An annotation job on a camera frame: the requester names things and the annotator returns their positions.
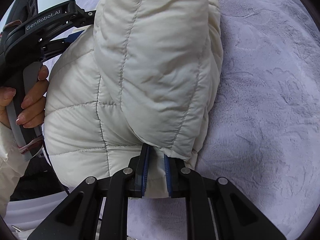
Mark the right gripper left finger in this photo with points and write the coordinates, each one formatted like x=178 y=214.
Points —
x=97 y=208

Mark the lavender embossed blanket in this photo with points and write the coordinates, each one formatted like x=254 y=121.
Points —
x=263 y=130

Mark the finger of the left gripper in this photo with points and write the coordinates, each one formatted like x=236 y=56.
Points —
x=57 y=47

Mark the cream sleeve left forearm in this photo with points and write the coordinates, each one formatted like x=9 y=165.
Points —
x=13 y=167

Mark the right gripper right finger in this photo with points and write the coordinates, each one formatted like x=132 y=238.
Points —
x=216 y=209

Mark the cream quilted puffer jacket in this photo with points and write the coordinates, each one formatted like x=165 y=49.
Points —
x=146 y=72

